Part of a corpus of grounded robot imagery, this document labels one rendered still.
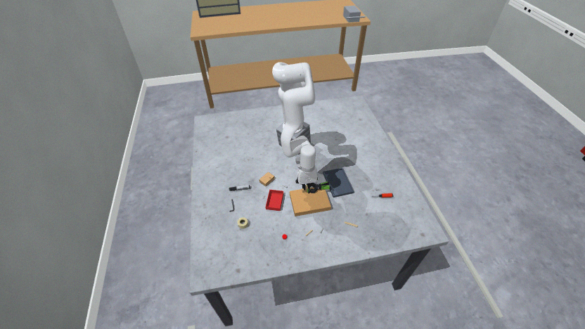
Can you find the light brown wooden board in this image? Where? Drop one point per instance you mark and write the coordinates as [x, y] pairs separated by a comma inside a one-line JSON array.
[[308, 203]]

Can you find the white marker pen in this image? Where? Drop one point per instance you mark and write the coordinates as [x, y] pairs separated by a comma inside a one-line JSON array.
[[239, 188]]

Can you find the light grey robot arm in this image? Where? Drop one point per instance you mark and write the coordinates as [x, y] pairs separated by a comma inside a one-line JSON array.
[[292, 101]]

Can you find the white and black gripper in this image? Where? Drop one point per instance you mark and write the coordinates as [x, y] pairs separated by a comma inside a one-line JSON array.
[[306, 177]]

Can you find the red rectangular tray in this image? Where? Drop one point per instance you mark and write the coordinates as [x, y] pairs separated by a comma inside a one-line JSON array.
[[274, 200]]

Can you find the light brown wooden block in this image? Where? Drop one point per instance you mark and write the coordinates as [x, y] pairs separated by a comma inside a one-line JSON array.
[[266, 179]]

